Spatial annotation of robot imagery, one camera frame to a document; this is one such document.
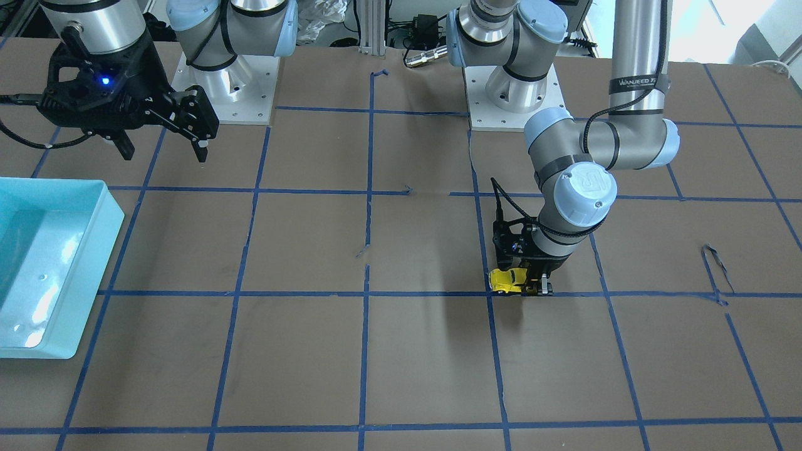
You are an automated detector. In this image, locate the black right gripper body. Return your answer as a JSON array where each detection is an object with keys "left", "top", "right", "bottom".
[{"left": 36, "top": 28, "right": 173, "bottom": 131}]

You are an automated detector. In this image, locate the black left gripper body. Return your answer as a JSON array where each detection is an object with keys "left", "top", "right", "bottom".
[{"left": 492, "top": 218, "right": 568, "bottom": 279}]

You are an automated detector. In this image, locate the yellow beetle toy car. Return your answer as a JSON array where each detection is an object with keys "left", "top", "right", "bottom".
[{"left": 489, "top": 267, "right": 539, "bottom": 296}]

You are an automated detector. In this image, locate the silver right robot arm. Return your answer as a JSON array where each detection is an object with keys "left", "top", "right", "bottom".
[{"left": 35, "top": 1, "right": 298, "bottom": 162}]

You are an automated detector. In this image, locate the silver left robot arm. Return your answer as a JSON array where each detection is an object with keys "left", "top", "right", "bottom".
[{"left": 445, "top": 1, "right": 680, "bottom": 295}]

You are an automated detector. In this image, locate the light blue plastic bin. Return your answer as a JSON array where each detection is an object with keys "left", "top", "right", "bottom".
[{"left": 1, "top": 177, "right": 124, "bottom": 359}]

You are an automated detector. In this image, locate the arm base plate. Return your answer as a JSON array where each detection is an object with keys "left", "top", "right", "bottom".
[
  {"left": 463, "top": 66, "right": 565, "bottom": 132},
  {"left": 172, "top": 54, "right": 282, "bottom": 125}
]

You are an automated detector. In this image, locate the aluminium frame post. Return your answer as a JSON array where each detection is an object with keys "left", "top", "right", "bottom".
[{"left": 353, "top": 1, "right": 389, "bottom": 58}]

